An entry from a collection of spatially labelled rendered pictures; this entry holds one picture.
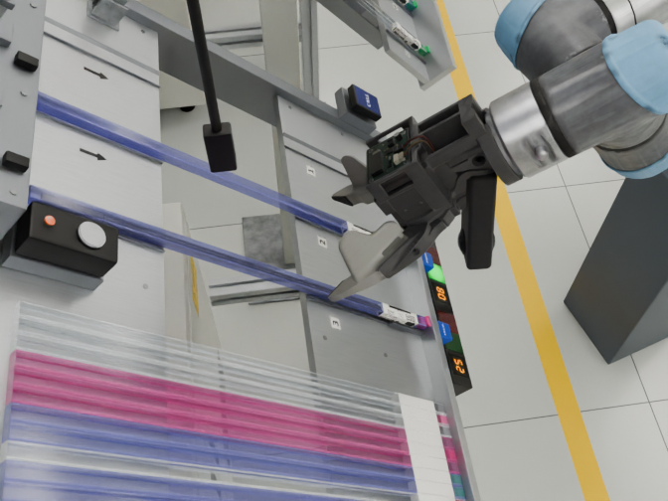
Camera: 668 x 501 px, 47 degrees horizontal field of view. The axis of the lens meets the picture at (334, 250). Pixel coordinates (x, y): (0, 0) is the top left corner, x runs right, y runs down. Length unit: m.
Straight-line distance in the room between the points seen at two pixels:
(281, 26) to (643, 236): 0.76
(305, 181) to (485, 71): 1.43
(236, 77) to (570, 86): 0.48
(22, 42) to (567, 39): 0.50
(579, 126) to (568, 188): 1.44
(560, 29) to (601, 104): 0.17
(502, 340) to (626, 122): 1.19
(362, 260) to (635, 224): 0.93
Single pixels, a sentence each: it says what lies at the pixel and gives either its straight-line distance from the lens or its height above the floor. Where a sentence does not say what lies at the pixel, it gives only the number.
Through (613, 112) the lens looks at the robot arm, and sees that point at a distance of 0.67.
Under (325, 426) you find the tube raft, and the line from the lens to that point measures 0.77.
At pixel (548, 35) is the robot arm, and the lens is 0.81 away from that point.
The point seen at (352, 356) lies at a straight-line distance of 0.86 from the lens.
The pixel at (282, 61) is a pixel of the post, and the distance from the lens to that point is 1.37.
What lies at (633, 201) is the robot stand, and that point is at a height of 0.44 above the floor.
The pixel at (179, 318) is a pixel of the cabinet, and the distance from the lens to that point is 1.12.
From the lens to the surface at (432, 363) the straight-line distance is 0.96.
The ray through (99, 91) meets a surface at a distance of 0.84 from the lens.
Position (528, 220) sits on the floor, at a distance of 2.01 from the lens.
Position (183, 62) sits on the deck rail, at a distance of 0.99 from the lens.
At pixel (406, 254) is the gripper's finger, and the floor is 1.00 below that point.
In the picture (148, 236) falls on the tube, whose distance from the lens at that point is 0.74.
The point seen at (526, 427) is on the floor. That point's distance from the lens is 1.74.
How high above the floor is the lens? 1.59
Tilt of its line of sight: 57 degrees down
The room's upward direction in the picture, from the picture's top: straight up
